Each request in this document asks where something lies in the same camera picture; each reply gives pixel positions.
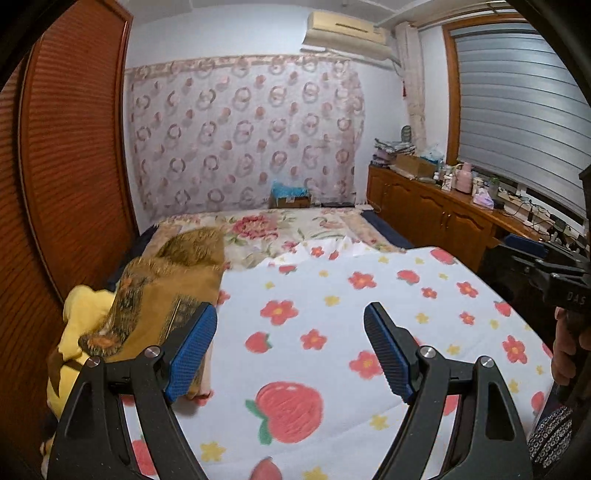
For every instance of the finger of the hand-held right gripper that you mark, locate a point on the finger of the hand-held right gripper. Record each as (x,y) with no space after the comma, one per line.
(521,242)
(508,265)

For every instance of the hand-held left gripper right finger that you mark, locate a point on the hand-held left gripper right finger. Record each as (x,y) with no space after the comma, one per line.
(388,355)

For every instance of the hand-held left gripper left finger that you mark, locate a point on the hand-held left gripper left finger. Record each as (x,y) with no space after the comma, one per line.
(191,350)

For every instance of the brown patterned shirt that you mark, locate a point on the brown patterned shirt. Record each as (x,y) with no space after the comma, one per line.
(161,286)

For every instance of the person's right hand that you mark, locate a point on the person's right hand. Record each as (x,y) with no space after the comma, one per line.
(565,355)

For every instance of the pink tissue pack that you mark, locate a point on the pink tissue pack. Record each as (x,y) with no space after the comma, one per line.
(484,198)

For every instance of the green bottle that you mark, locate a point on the green bottle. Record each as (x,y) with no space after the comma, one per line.
(494,187)

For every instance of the pink thermos jug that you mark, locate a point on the pink thermos jug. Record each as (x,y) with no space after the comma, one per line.
(463,177)

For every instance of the white strawberry print sheet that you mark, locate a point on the white strawberry print sheet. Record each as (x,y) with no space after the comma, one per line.
(323,295)

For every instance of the wooden sideboard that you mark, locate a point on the wooden sideboard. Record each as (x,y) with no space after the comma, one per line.
(415,203)

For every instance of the yellow garment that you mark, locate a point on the yellow garment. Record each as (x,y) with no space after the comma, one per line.
(83,314)

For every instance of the dark blue bedsheet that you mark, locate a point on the dark blue bedsheet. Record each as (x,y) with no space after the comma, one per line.
(388,230)

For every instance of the open cardboard box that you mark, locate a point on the open cardboard box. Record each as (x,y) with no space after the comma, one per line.
(413,167)

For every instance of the cream floral blanket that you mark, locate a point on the cream floral blanket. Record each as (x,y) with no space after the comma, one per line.
(258,228)

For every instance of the person's dotted dark clothing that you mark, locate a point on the person's dotted dark clothing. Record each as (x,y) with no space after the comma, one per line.
(549,434)

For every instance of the grey window blind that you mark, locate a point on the grey window blind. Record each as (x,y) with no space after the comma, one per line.
(508,101)

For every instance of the flat black device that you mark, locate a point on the flat black device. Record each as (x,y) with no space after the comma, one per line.
(337,204)

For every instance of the stack of folded cloths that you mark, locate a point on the stack of folded cloths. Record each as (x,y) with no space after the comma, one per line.
(388,150)

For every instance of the small cardboard box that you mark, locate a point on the small cardboard box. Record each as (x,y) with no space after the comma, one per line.
(288,202)

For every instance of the beige tied curtain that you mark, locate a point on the beige tied curtain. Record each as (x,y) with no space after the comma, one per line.
(411,69)

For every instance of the wooden louvered wardrobe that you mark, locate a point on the wooden louvered wardrobe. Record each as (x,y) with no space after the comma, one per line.
(69,138)

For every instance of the wooden window frame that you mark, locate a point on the wooden window frame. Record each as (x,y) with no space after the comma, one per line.
(450,92)

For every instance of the beige wall air conditioner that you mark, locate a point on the beige wall air conditioner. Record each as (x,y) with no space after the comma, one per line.
(341,23)

